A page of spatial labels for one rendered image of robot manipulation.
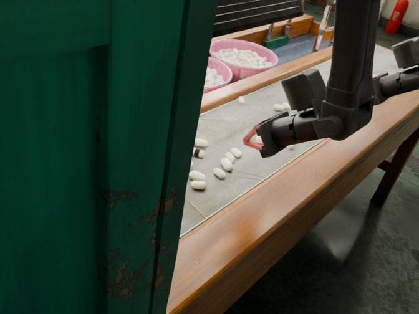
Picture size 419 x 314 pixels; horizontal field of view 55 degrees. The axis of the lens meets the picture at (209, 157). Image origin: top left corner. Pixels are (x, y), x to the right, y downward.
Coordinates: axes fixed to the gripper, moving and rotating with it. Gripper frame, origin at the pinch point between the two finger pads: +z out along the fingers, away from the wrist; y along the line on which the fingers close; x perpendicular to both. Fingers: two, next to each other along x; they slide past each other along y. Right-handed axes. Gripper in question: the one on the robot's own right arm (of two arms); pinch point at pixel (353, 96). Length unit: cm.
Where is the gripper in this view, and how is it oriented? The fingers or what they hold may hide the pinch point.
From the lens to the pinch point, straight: 124.3
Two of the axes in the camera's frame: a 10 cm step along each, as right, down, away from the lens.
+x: 3.7, 9.2, 1.3
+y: -6.7, 3.6, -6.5
